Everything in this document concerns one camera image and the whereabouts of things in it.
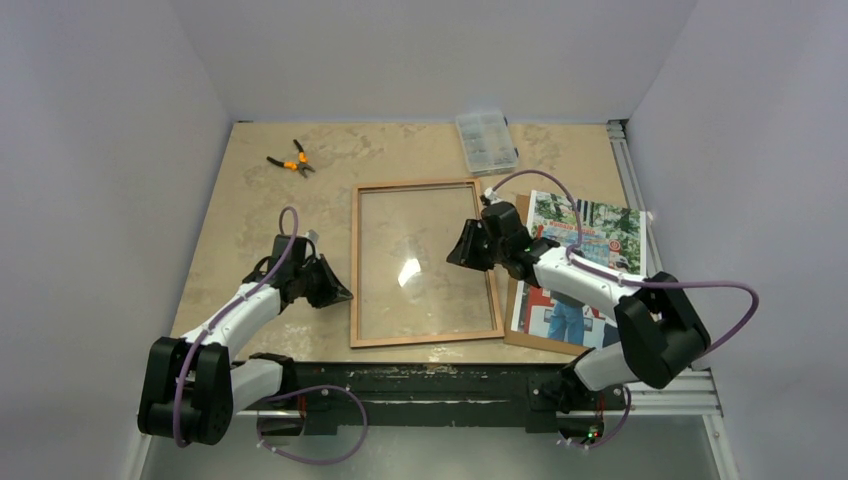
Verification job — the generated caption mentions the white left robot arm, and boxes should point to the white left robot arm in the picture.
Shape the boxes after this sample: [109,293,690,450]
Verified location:
[137,234,354,446]

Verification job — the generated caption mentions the aluminium right side rail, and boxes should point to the aluminium right side rail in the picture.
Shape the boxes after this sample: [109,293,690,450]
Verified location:
[606,119,723,419]

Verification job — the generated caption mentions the clear acrylic sheet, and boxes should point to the clear acrylic sheet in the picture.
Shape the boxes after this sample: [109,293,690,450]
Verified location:
[357,185,497,340]

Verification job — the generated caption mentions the orange black pliers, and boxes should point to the orange black pliers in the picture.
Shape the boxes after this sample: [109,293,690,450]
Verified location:
[266,139,316,178]

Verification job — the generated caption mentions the blue wooden picture frame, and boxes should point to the blue wooden picture frame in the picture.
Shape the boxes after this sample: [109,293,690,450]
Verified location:
[349,177,506,350]

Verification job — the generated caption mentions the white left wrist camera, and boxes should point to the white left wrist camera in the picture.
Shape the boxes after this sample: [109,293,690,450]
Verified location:
[303,230,320,246]

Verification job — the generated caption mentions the brown cardboard backing board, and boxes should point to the brown cardboard backing board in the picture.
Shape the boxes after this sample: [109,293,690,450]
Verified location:
[503,193,591,358]

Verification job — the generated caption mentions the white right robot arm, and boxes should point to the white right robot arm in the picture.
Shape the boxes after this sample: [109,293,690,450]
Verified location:
[446,202,711,407]

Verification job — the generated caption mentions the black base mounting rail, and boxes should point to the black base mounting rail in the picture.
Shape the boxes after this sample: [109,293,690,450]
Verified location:
[243,362,626,435]

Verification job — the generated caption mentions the colour photo print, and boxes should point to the colour photo print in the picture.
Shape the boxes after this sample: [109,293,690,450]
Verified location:
[511,190,647,349]

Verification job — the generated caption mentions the clear plastic screw box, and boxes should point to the clear plastic screw box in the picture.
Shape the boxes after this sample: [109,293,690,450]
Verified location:
[455,110,519,177]

